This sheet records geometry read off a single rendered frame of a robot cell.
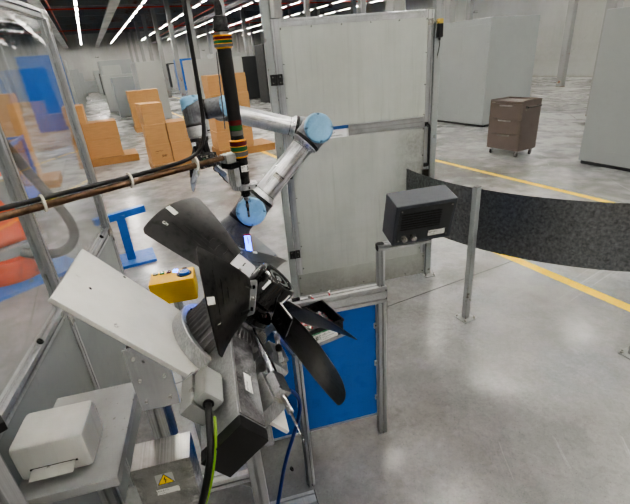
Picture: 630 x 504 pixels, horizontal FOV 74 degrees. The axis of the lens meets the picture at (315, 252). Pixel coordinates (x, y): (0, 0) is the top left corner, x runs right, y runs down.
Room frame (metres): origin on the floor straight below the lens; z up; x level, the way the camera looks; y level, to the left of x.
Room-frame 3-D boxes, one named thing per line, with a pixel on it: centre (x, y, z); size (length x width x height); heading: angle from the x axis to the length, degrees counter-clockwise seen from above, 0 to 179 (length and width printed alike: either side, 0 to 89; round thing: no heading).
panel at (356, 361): (1.48, 0.15, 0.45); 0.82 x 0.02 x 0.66; 102
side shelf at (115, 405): (0.88, 0.69, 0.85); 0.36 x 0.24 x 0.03; 12
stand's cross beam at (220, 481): (0.93, 0.36, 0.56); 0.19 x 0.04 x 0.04; 102
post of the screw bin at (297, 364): (1.30, 0.10, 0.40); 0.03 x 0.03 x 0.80; 27
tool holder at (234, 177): (1.10, 0.18, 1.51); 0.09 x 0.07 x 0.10; 137
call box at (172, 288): (1.40, 0.54, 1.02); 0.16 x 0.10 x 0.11; 102
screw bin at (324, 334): (1.33, 0.05, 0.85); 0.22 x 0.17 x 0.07; 117
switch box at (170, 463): (0.81, 0.46, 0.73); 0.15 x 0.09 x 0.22; 102
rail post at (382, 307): (1.57, -0.27, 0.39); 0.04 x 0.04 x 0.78; 12
